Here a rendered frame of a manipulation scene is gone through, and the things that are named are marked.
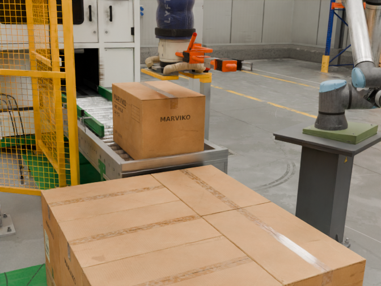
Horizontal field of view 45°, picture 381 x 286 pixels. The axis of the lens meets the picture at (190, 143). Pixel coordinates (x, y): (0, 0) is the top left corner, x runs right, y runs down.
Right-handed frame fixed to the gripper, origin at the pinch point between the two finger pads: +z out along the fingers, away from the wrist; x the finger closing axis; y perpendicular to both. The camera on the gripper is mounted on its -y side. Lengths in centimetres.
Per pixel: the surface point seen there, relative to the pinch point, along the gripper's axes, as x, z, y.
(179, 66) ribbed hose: -87, 15, 46
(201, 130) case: -52, 35, 74
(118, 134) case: -91, 63, 111
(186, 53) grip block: -88, 10, 38
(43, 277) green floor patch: -89, -8, 182
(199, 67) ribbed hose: -76, 20, 41
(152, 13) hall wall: -110, 987, 80
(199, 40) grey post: -47, 350, 43
